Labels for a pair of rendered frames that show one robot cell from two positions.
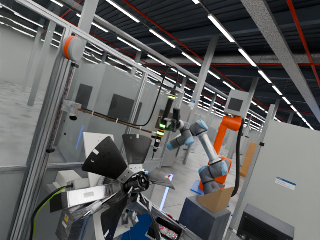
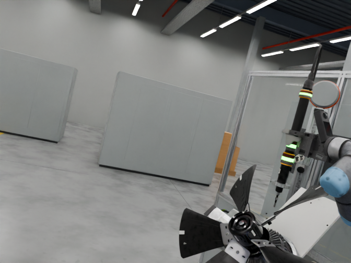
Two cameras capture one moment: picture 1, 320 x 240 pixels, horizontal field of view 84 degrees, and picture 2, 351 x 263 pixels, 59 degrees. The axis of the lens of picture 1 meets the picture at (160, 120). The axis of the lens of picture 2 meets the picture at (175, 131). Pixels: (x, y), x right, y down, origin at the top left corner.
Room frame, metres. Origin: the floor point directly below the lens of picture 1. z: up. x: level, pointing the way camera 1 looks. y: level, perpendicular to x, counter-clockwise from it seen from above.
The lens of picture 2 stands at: (1.33, -1.25, 1.61)
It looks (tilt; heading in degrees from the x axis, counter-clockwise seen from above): 4 degrees down; 117
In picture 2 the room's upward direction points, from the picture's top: 14 degrees clockwise
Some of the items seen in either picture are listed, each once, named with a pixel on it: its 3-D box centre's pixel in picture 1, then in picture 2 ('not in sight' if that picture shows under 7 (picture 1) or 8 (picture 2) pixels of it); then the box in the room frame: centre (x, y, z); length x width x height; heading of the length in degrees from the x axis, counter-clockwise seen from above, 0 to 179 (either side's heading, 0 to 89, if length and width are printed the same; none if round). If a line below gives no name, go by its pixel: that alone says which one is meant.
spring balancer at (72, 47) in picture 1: (73, 48); (324, 94); (1.20, 0.69, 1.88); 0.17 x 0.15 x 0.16; 144
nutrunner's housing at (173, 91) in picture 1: (165, 118); (294, 133); (1.19, -0.03, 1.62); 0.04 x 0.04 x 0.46
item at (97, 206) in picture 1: (95, 207); not in sight; (0.91, 0.18, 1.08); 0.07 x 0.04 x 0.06; 155
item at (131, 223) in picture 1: (129, 219); not in sight; (1.16, -0.01, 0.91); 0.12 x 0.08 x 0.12; 54
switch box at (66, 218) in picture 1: (70, 223); not in sight; (1.20, 0.38, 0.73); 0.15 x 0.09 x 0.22; 54
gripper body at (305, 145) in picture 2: (172, 124); (318, 146); (1.28, -0.09, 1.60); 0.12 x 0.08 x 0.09; 144
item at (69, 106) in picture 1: (70, 106); (304, 157); (1.20, 0.60, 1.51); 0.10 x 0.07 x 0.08; 89
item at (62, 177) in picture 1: (66, 181); not in sight; (1.37, 0.55, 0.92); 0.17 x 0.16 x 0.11; 54
